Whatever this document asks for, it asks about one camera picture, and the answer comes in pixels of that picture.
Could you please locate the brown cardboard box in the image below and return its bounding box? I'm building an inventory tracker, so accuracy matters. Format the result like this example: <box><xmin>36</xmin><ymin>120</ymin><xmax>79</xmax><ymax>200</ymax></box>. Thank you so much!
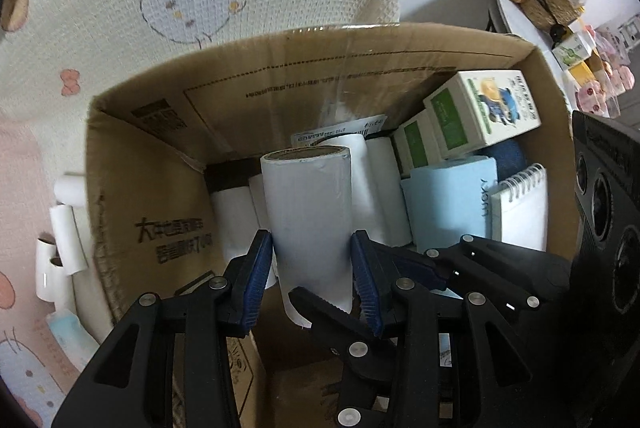
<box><xmin>86</xmin><ymin>22</ymin><xmax>573</xmax><ymax>428</ymax></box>

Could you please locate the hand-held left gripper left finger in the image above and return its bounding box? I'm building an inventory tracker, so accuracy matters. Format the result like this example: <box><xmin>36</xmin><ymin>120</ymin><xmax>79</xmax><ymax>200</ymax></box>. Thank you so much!
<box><xmin>50</xmin><ymin>229</ymin><xmax>275</xmax><ymax>428</ymax></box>

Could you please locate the green white cartoon print carton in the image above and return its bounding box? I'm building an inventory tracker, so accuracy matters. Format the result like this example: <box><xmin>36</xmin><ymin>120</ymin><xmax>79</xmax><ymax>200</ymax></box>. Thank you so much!
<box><xmin>422</xmin><ymin>70</ymin><xmax>542</xmax><ymax>159</ymax></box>

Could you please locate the small yellow box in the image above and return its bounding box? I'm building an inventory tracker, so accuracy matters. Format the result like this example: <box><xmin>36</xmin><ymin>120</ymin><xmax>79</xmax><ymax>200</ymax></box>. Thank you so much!
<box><xmin>565</xmin><ymin>60</ymin><xmax>601</xmax><ymax>91</ymax></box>

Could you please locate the light blue tissue packet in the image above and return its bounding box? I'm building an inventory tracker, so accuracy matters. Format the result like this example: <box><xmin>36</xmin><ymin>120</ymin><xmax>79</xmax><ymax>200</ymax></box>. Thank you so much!
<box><xmin>45</xmin><ymin>310</ymin><xmax>101</xmax><ymax>374</ymax></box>

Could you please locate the white bottle with green print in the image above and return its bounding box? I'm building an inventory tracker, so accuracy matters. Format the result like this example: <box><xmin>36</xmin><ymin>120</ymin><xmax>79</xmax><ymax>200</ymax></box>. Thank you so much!
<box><xmin>552</xmin><ymin>32</ymin><xmax>593</xmax><ymax>71</ymax></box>

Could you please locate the white spiral notepad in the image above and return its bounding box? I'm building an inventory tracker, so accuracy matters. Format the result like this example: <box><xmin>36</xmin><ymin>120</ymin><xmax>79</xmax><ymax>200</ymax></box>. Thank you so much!
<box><xmin>489</xmin><ymin>163</ymin><xmax>549</xmax><ymax>253</ymax></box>

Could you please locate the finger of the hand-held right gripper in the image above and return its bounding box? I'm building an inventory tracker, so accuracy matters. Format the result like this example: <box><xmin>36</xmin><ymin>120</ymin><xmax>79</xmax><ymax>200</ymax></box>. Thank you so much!
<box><xmin>287</xmin><ymin>286</ymin><xmax>401</xmax><ymax>428</ymax></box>
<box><xmin>372</xmin><ymin>235</ymin><xmax>573</xmax><ymax>324</ymax></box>

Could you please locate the light blue rectangular box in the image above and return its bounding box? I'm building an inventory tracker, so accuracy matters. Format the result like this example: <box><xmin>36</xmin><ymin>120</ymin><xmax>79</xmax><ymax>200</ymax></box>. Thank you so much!
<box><xmin>400</xmin><ymin>155</ymin><xmax>501</xmax><ymax>253</ymax></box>

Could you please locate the white round side table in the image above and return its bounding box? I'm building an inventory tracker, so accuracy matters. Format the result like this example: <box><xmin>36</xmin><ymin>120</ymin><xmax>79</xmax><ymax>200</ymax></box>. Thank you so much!
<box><xmin>487</xmin><ymin>0</ymin><xmax>581</xmax><ymax>113</ymax></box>

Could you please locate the small green white carton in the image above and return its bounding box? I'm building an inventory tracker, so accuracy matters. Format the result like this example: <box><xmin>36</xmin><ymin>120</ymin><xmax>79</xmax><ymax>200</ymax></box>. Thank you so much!
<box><xmin>390</xmin><ymin>110</ymin><xmax>443</xmax><ymax>176</ymax></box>

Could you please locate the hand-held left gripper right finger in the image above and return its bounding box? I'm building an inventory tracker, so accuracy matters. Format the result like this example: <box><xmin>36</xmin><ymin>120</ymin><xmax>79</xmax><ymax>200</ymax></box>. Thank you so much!
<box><xmin>349</xmin><ymin>230</ymin><xmax>561</xmax><ymax>428</ymax></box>

